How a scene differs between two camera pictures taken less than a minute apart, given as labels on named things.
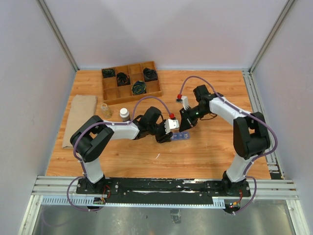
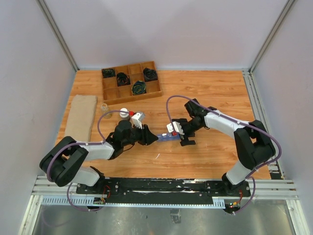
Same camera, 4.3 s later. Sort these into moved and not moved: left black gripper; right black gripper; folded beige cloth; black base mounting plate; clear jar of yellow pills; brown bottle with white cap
Moved: left black gripper; right black gripper
Not moved: clear jar of yellow pills; brown bottle with white cap; folded beige cloth; black base mounting plate
